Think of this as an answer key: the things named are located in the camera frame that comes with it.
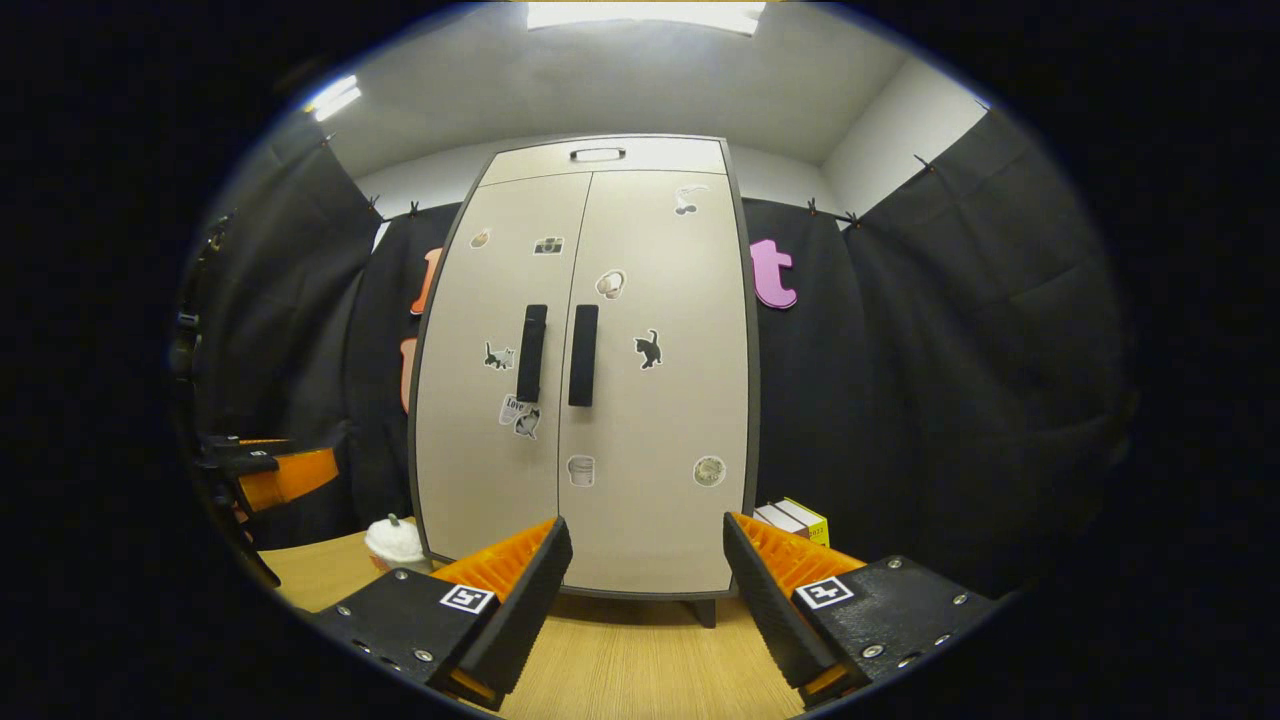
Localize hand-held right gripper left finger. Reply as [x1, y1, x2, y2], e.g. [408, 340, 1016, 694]
[310, 515, 574, 713]

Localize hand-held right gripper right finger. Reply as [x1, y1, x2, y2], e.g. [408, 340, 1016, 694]
[722, 512, 1001, 711]

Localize white shoe cabinet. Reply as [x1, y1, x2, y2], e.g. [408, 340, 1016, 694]
[407, 133, 761, 629]

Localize white cabinet door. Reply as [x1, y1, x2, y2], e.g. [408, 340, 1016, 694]
[558, 168, 751, 598]
[413, 172, 593, 566]

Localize yellow book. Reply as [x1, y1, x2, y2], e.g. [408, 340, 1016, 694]
[775, 497, 831, 549]

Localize white pumpkin ornament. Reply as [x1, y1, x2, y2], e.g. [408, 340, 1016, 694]
[364, 514, 429, 573]

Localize black backdrop cloth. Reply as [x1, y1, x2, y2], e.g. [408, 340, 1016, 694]
[185, 108, 1141, 601]

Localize ceiling light panel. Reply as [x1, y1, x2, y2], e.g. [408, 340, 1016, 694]
[527, 0, 766, 36]
[305, 75, 363, 123]

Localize black door handle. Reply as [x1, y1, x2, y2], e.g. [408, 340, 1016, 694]
[568, 304, 600, 408]
[516, 304, 549, 404]

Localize cabinet drawer with handle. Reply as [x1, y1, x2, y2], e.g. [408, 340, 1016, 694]
[480, 137, 729, 188]

